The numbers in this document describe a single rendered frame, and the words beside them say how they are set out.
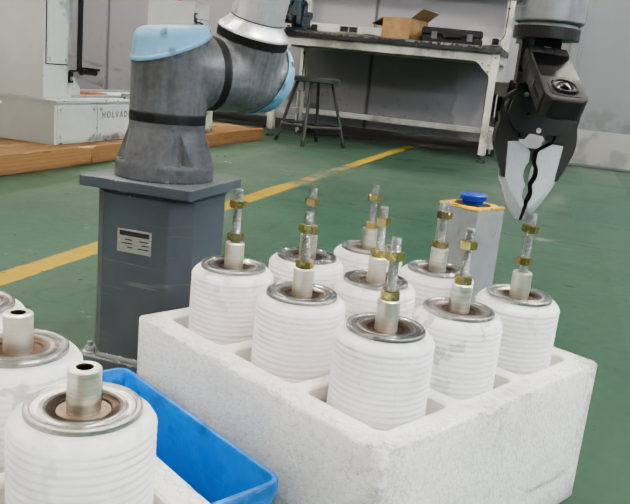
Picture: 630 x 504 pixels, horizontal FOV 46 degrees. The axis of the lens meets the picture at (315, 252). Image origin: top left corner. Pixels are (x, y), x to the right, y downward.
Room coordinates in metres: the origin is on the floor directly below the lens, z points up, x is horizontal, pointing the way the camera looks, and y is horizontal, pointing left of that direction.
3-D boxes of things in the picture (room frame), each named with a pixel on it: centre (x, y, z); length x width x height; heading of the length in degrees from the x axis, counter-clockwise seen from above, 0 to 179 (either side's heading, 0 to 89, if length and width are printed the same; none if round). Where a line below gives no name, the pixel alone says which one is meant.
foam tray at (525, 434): (0.84, -0.07, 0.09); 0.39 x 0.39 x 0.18; 45
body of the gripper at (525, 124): (0.86, -0.23, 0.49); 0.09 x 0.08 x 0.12; 2
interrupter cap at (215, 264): (0.83, 0.09, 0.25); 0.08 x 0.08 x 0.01
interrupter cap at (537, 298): (0.83, -0.24, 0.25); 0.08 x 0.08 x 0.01
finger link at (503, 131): (0.84, -0.21, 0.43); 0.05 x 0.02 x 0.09; 92
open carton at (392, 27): (5.64, -0.48, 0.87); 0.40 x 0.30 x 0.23; 59
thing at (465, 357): (0.75, -0.16, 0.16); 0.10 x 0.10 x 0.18
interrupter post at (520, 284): (0.83, -0.24, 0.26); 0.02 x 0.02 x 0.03
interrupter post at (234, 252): (0.83, 0.09, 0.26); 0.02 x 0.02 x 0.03
